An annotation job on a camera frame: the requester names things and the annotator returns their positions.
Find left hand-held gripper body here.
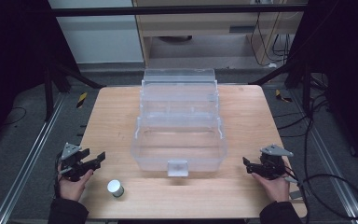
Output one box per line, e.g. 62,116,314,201
57,142,102,183

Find white cabinet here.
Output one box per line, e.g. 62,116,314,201
48,0,145,65

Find small white round can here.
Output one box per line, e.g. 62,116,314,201
106,179,126,199

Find yellow-handled tool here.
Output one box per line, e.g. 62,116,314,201
275,89,293,104
76,91,89,109

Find aluminium floor rail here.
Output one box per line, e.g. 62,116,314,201
0,92,67,224
288,90,358,224

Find light wooden desk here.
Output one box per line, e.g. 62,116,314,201
131,0,309,67

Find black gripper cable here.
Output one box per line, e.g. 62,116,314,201
283,164,358,220

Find yellow-handled tool left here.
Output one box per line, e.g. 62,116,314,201
76,91,89,109

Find person's right hand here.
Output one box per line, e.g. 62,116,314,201
251,172,291,203

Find black horizontal frame bar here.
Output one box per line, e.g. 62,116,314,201
49,4,308,18

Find person's left hand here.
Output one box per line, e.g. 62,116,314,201
57,163,94,203

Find black metal stand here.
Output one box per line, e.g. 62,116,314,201
248,59,313,116
42,59,107,123

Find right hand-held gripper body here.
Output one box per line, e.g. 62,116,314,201
249,143,299,184

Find clear plastic tiered storage box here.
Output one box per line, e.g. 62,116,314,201
130,67,228,178

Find yellow-handled tool right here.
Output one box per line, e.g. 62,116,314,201
275,89,293,104

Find bundle of black floor cables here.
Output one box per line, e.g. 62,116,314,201
273,73,334,175

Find black cables under desk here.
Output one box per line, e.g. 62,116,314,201
249,12,296,67

